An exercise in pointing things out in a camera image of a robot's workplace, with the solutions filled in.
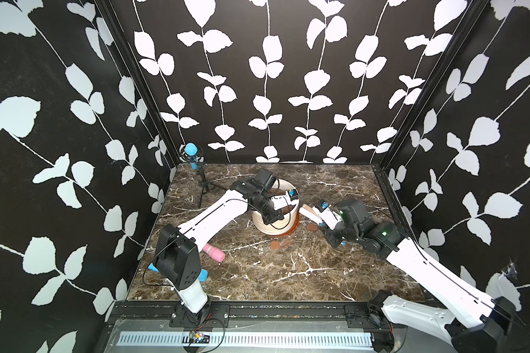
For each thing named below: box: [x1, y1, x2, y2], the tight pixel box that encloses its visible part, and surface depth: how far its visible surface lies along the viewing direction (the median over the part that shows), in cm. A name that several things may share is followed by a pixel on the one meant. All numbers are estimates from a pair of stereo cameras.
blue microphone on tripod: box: [179, 141, 227, 209], surface depth 97 cm
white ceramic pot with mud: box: [251, 178, 300, 236], surface depth 73 cm
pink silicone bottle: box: [202, 243, 226, 263], surface depth 87 cm
